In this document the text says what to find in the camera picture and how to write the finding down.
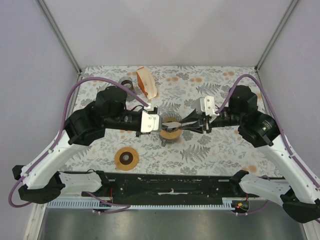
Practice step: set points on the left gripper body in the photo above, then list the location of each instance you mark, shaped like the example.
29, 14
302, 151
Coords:
138, 134

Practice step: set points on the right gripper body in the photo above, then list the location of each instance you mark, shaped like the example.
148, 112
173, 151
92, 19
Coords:
205, 122

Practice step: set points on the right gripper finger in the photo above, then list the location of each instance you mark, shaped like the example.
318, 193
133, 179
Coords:
192, 128
192, 117

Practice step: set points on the white paper coffee filter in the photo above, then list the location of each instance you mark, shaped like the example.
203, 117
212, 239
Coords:
172, 124

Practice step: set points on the ribbed glass dripper cone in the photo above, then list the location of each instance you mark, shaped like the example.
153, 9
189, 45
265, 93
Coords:
170, 116

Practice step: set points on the glass coffee server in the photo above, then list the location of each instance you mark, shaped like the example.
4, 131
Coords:
165, 142

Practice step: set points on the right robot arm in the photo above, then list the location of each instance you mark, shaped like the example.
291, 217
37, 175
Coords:
300, 196

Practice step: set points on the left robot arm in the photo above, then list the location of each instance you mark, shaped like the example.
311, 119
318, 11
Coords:
43, 182

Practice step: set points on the floral table mat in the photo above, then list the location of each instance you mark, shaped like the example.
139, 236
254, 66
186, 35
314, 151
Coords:
222, 152

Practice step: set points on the glass carafe brown band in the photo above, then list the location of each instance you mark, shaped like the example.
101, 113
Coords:
127, 82

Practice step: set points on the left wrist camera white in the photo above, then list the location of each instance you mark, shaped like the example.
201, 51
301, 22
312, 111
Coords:
150, 109

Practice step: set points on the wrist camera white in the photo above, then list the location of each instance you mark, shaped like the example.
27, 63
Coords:
206, 105
150, 109

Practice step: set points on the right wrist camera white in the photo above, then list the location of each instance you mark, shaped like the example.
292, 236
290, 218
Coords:
206, 105

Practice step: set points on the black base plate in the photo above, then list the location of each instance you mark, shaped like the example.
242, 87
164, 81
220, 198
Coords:
143, 189

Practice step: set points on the white cable duct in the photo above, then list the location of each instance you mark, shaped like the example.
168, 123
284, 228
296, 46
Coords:
87, 204

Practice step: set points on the aluminium frame rail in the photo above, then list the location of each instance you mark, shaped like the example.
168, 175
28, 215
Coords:
59, 35

